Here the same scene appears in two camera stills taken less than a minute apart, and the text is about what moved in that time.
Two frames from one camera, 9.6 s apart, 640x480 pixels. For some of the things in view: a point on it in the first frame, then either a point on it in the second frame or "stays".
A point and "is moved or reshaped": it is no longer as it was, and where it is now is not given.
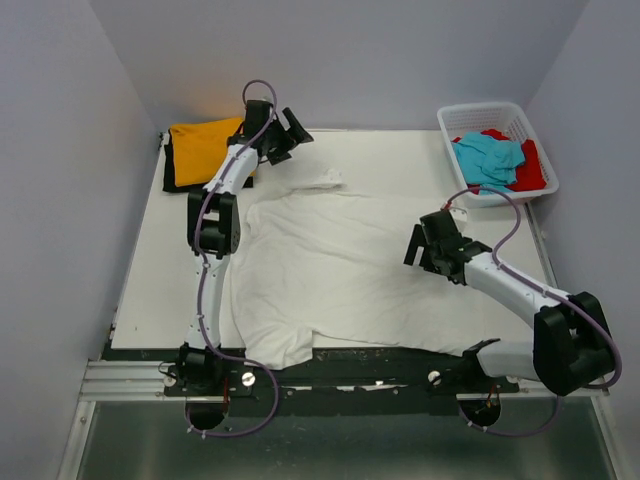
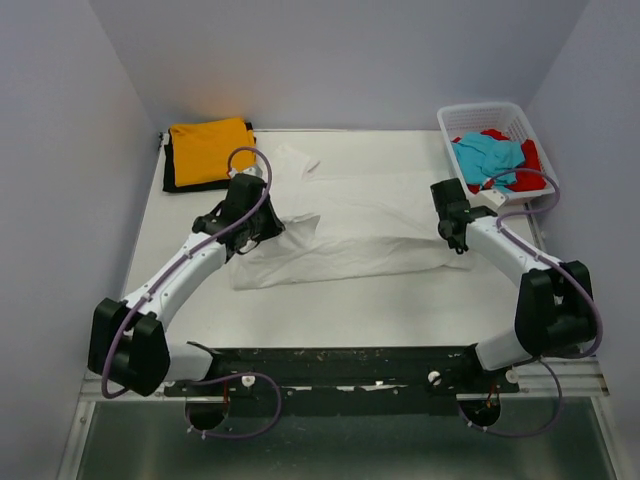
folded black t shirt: [169, 175] stays
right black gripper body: [429, 257] -> [455, 243]
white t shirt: [332, 261] is moved or reshaped
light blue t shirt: [488, 162] stays
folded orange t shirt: [198, 149] stays
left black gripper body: [277, 141] -> [264, 223]
